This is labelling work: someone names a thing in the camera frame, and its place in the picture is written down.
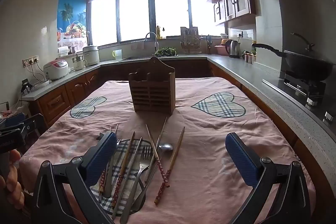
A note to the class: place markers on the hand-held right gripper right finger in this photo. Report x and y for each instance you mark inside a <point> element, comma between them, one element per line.
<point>242,161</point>

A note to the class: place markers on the wall power outlet strip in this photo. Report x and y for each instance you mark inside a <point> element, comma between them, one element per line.
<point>30,60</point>

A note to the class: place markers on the black wok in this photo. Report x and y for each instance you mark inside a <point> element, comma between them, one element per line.
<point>307,65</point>

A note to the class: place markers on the metal spoon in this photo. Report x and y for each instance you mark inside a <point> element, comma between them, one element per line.
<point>166,147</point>

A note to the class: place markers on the spice jar set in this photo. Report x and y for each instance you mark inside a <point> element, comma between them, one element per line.
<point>249,58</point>

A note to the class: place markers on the pink plastic basin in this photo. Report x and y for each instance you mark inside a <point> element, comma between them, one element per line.
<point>220,50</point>

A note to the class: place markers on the small black device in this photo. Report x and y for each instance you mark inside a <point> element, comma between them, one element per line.
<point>26,87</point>

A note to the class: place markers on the chrome kitchen faucet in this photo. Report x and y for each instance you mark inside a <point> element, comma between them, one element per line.
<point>156,44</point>

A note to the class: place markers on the white wall socket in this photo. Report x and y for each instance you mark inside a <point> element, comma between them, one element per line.
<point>239,34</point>

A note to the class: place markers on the large white cooker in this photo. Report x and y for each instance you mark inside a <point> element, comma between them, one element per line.
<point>91,56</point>

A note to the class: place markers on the person's left hand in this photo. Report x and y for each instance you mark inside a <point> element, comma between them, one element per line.
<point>11,184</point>

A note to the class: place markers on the long metal utensil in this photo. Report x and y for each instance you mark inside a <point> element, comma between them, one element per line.
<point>130,169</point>

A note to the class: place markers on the white pink rice cooker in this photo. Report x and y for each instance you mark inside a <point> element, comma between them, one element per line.
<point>56,69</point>

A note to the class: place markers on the pink heart-patch tablecloth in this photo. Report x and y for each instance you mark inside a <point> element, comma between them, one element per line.
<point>204,134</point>

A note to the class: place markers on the yellow bottle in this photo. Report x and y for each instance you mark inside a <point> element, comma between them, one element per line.
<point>158,32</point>

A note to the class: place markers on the yellow bowl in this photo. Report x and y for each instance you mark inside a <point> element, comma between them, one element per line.
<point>224,42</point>

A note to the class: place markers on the steel electric kettle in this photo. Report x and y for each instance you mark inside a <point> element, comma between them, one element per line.
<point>234,50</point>

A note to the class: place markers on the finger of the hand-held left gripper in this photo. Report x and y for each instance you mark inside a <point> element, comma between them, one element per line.
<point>34,124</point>
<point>15,119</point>

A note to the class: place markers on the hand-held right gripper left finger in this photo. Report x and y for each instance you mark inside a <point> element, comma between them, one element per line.
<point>101,161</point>

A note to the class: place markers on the tropical fruit wall poster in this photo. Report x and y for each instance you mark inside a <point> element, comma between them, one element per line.
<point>72,16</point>

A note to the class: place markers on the wooden chopstick red floral end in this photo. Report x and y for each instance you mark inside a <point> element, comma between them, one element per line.
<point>116,128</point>
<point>163,174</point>
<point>172,163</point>
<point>126,161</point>

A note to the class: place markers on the large kitchen window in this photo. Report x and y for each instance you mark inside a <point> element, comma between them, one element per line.
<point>136,14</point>

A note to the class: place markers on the small dark bottle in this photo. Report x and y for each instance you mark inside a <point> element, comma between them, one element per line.
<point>163,34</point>

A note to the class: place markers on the green leafy vegetables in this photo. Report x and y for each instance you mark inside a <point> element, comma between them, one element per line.
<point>166,52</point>

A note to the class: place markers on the dish drying rack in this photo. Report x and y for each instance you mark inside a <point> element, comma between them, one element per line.
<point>190,41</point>

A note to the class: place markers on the knife block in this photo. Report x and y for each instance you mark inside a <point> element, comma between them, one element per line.
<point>209,47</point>

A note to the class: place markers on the kitchen sink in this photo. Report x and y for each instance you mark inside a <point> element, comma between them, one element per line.
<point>136,58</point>

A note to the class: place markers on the paper towel roll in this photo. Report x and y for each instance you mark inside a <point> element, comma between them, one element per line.
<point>63,51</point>

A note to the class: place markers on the wooden utensil holder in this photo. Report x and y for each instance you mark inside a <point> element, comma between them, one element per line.
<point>152,95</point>

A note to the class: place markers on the gas stove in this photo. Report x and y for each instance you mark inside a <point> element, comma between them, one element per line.
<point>302,87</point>

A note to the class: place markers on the small white electric pot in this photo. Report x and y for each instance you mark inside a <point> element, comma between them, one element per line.
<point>78,64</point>

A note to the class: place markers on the grey kitchen countertop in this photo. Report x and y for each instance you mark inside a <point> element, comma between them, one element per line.
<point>236,69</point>

